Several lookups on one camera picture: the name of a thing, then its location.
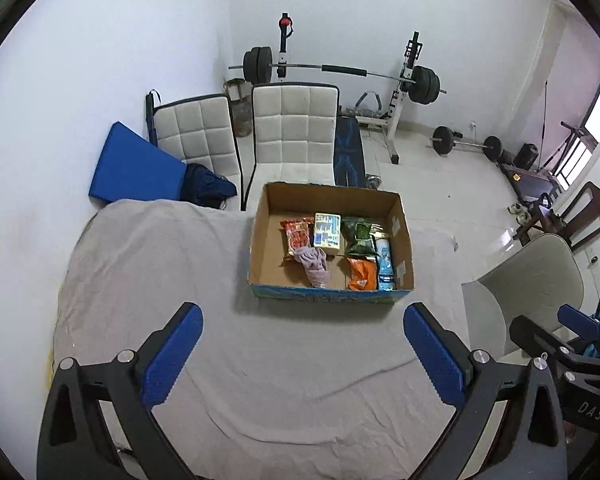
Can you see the pair of shoes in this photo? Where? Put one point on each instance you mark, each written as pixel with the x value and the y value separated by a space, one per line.
pixel 519 212

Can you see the red snack packet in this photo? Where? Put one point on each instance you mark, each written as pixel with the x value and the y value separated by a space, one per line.
pixel 297 235

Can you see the brown wooden chair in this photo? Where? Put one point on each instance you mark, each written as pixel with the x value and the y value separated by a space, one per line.
pixel 587 215

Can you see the long barbell with black plates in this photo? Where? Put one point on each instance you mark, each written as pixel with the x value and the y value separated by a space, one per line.
pixel 257 65

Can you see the dark blue bag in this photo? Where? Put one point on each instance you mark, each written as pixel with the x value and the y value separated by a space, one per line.
pixel 207 187

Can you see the cardboard box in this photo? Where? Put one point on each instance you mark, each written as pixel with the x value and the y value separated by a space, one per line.
pixel 270 255

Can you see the purple cloth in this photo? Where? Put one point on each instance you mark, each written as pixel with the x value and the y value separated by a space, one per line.
pixel 315 265

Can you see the blue foam mat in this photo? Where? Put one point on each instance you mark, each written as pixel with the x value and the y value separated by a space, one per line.
pixel 135 167

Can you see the small wooden stool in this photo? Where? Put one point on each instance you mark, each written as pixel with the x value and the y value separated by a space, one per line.
pixel 233 87

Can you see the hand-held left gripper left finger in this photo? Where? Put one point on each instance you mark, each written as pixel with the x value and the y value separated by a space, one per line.
pixel 175 355

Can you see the white barbell rack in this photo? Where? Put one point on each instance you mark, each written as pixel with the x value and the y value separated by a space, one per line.
pixel 397 105

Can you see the grey shell chair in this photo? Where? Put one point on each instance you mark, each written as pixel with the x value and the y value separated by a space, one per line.
pixel 535 275

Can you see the white padded chair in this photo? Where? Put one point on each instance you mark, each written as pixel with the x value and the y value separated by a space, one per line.
pixel 292 130
pixel 195 135

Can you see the black speaker box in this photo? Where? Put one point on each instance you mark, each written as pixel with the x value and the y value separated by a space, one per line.
pixel 526 156

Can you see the black and blue bench pad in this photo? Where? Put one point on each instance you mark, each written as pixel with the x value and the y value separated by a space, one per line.
pixel 349 152

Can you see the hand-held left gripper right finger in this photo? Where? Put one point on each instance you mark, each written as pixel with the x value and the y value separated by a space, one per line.
pixel 432 355

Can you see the green snack packet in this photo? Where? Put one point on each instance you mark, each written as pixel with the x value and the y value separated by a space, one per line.
pixel 358 235

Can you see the black treadmill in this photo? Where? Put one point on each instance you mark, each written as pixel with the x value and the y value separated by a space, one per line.
pixel 527 180

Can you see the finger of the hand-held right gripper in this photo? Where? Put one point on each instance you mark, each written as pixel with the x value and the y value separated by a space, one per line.
pixel 580 321
pixel 535 335

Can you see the short barbell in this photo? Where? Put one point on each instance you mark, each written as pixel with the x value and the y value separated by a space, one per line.
pixel 442 140

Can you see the orange snack packet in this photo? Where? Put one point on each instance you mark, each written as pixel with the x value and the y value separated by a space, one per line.
pixel 362 274

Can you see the blue and white long packet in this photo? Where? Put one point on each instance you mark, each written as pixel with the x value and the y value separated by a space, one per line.
pixel 384 260

